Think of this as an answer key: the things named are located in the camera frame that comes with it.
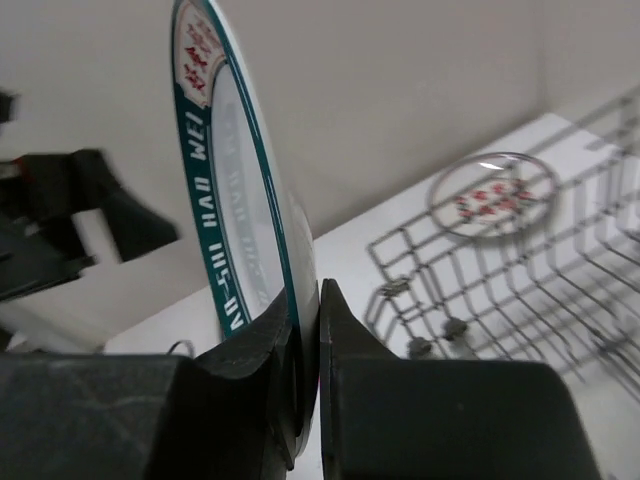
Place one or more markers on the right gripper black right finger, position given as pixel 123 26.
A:
pixel 383 417

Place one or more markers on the green rim lettered plate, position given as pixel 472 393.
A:
pixel 253 231

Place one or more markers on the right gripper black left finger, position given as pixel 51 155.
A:
pixel 227 414

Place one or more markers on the grey wire dish rack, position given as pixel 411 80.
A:
pixel 564 292

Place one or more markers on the white plate red characters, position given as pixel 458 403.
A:
pixel 493 195

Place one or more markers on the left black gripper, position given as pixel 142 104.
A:
pixel 40 193

